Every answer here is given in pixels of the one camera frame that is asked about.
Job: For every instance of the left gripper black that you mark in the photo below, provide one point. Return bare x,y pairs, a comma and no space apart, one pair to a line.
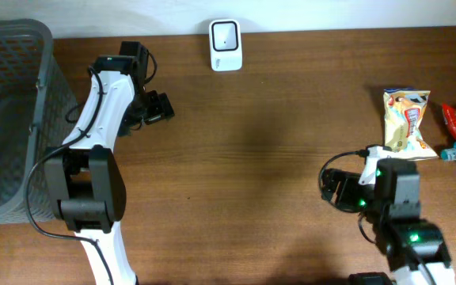
161,108

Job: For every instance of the beige wet wipes pack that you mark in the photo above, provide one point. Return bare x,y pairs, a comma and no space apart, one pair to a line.
404,113

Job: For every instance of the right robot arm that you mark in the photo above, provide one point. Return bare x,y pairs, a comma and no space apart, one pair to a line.
387,195

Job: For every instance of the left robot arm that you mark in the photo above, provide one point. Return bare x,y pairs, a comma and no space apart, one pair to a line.
86,188

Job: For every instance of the white barcode scanner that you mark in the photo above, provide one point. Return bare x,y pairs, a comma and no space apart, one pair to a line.
225,45

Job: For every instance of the grey plastic basket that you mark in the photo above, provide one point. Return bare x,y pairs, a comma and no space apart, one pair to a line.
34,99

